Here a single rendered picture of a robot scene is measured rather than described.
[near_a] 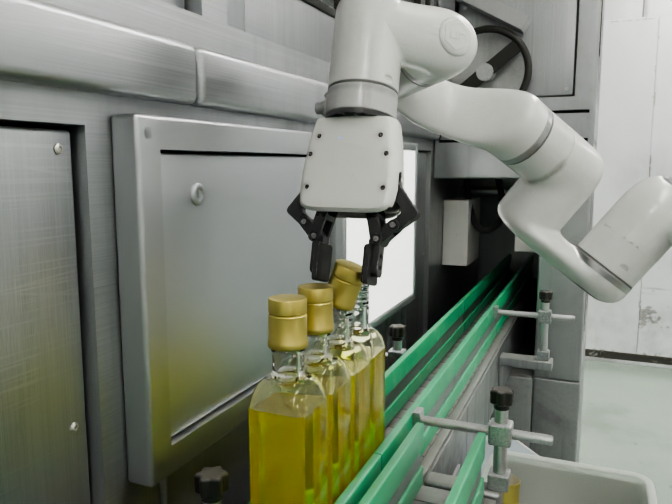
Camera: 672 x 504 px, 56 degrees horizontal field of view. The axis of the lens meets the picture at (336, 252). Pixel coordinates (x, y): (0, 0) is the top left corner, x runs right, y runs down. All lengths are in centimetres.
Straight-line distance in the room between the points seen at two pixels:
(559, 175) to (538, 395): 94
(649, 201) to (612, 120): 351
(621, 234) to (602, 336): 365
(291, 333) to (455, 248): 125
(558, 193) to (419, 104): 21
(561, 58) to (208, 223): 113
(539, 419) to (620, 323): 279
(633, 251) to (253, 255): 46
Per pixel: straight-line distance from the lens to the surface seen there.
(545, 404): 170
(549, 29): 164
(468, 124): 81
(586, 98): 160
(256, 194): 75
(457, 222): 175
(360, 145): 64
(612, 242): 84
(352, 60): 67
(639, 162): 435
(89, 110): 58
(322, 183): 65
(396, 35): 69
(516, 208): 85
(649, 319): 446
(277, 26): 91
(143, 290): 58
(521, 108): 80
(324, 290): 59
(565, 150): 82
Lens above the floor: 128
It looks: 8 degrees down
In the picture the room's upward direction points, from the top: straight up
